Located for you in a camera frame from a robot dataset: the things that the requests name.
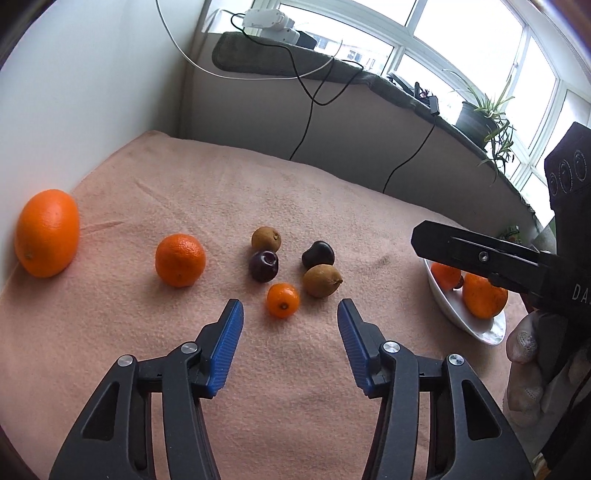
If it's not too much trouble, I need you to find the medium orange by wall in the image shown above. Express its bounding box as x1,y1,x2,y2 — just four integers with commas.
14,189,80,278

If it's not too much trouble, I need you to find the white power strip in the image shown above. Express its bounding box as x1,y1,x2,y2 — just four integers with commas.
242,9,300,45

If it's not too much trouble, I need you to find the floral white plate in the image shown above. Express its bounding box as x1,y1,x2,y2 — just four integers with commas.
424,260,507,346

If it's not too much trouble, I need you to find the white gloved right hand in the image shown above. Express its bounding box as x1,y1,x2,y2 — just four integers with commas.
503,310,590,433

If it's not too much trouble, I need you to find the black cable right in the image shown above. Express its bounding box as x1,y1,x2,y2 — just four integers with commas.
382,94,441,195

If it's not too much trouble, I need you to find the black power adapter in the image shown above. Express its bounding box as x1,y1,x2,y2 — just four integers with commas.
295,30,318,50

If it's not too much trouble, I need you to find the dark green sill cloth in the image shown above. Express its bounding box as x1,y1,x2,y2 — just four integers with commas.
199,33,538,231

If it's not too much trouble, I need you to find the dark plum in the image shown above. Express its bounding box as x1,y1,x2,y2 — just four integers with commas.
301,240,335,270

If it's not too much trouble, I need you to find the small orange kumquat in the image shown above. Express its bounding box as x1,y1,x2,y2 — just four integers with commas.
266,283,301,319

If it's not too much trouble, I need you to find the potted spider plant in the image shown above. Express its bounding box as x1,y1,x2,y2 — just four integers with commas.
445,69,515,177

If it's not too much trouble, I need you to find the white cable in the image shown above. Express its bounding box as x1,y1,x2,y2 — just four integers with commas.
154,0,346,83

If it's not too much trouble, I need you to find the black cable left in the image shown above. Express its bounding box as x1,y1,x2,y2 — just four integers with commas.
229,12,366,162

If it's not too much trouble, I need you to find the mandarin with stem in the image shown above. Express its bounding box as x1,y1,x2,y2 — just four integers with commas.
155,233,206,288

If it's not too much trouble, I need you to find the white window frame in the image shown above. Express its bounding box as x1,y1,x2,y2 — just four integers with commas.
204,1,590,220

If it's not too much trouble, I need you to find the black cable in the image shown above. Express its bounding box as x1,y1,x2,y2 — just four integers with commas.
229,12,366,162
382,94,441,195

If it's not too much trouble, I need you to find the brown longan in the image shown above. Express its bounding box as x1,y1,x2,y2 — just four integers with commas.
303,264,342,298
250,226,281,252

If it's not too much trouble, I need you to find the pink towel table cover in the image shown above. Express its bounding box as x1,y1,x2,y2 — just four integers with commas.
1,133,509,479

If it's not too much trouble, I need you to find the black device on sill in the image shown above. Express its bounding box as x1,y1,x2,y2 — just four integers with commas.
387,72,429,101

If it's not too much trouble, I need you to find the large orange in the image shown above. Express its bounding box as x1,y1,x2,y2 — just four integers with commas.
462,273,509,320

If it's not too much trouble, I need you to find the orange mandarin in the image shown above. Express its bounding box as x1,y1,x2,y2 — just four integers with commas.
430,262,462,291

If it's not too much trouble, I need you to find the small dark red cherry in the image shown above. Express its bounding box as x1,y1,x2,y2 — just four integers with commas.
453,275,464,290

